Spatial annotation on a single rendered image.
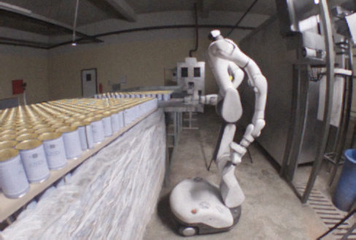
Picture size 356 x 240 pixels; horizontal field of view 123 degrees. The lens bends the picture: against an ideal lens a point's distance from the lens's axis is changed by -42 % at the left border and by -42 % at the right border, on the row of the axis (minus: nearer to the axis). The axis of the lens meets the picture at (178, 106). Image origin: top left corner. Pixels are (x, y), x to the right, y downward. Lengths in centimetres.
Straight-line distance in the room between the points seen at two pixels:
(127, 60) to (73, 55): 369
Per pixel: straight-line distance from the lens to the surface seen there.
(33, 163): 39
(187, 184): 166
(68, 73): 1078
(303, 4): 217
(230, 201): 157
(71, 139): 47
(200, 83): 649
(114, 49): 904
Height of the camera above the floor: 134
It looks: 9 degrees down
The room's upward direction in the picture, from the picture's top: 1 degrees counter-clockwise
